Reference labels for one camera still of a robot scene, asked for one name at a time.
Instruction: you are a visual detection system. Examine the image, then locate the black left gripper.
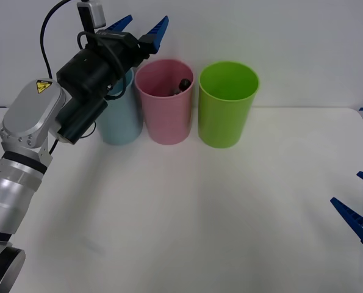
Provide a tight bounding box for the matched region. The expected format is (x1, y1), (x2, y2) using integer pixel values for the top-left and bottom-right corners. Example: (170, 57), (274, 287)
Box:
(95, 14), (170, 73)

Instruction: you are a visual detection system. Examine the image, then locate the dark drink bottle black cap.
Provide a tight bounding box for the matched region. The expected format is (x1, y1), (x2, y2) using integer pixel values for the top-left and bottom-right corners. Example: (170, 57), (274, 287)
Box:
(170, 78), (192, 96)

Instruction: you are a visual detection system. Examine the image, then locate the green plastic bin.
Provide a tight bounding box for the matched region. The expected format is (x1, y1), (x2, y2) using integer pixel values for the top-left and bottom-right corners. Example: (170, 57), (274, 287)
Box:
(198, 60), (261, 150)

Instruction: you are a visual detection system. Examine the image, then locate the pink plastic bin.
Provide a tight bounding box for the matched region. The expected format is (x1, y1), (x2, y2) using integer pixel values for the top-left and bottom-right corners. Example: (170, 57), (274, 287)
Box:
(134, 59), (195, 145)

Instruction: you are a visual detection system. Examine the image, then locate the pale blue plastic bin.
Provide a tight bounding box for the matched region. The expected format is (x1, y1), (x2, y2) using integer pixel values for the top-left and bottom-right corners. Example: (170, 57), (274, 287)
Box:
(97, 68), (143, 145)

